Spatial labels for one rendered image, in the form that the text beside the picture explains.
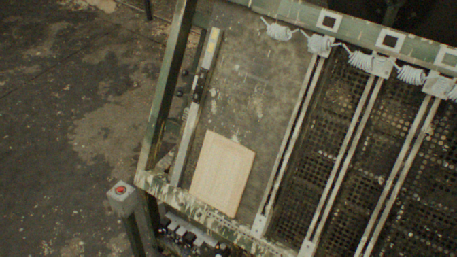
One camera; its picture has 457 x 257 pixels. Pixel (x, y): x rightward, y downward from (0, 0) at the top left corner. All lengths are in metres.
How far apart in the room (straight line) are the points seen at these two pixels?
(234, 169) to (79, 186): 1.87
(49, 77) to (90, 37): 0.83
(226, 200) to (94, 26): 3.89
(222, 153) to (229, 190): 0.20
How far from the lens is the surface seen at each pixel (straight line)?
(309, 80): 2.09
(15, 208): 3.98
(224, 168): 2.40
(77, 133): 4.38
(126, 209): 2.63
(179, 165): 2.53
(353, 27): 2.00
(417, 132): 2.04
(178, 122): 2.60
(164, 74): 2.50
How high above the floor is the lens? 2.94
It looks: 45 degrees down
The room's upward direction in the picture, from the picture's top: straight up
